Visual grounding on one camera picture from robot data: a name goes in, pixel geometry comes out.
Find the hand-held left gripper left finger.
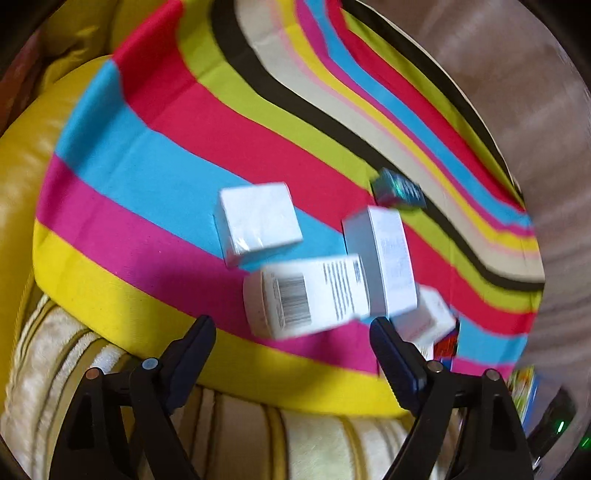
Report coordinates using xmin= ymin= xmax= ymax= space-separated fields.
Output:
xmin=48 ymin=315 xmax=218 ymax=480

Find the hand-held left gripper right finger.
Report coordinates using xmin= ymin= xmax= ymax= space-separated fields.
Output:
xmin=369 ymin=316 xmax=536 ymax=480

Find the long white box with barcode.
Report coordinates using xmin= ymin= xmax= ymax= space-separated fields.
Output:
xmin=243 ymin=255 xmax=371 ymax=341

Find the small teal box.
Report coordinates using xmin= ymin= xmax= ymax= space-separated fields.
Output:
xmin=372 ymin=168 xmax=426 ymax=212

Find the white box with red mark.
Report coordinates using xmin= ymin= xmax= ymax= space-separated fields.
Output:
xmin=392 ymin=286 xmax=458 ymax=361

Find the red and blue printed box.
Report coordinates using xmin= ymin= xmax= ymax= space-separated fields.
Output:
xmin=433 ymin=320 xmax=461 ymax=361

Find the white box with grey text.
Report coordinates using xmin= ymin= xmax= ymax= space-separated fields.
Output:
xmin=342 ymin=207 xmax=419 ymax=320

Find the small shiny white box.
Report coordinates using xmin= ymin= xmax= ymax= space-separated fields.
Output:
xmin=213 ymin=182 xmax=304 ymax=269

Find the colourful striped cloth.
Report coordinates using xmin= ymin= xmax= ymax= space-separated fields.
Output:
xmin=32 ymin=0 xmax=548 ymax=418

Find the grey-brown fabric couch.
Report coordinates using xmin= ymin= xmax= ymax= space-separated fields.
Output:
xmin=355 ymin=0 xmax=591 ymax=416

